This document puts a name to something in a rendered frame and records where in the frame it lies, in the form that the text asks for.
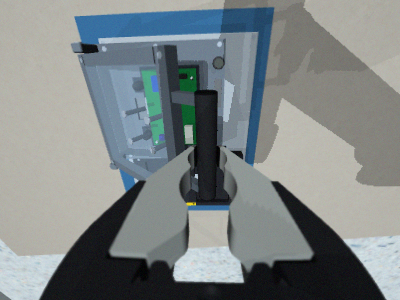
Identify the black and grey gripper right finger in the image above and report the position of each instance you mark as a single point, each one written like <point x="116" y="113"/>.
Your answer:
<point x="267" y="223"/>

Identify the green circuit board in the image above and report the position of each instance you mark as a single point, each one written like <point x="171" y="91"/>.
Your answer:
<point x="188" y="112"/>

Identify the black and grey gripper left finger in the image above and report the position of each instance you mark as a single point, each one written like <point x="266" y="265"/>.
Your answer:
<point x="149" y="222"/>

